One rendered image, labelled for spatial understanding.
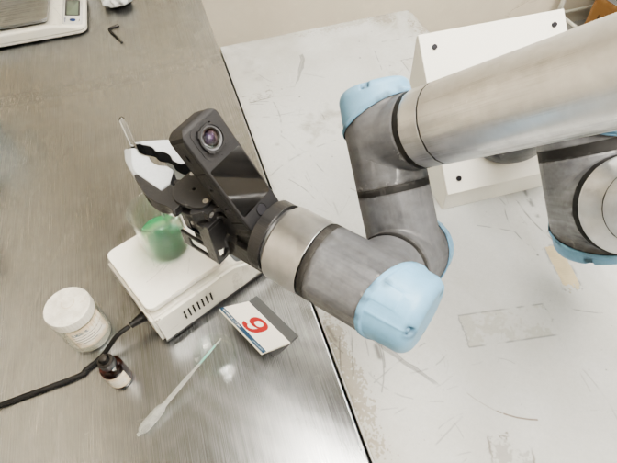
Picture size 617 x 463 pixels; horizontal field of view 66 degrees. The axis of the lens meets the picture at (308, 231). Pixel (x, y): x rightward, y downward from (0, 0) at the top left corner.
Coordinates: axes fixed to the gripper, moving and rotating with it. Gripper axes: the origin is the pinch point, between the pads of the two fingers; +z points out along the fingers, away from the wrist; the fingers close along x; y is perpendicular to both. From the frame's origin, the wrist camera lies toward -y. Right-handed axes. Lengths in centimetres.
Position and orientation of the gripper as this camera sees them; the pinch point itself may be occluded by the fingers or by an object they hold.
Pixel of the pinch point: (135, 147)
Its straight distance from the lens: 56.1
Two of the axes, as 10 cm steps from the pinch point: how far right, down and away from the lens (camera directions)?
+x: 5.8, -6.5, 4.8
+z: -8.1, -4.3, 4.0
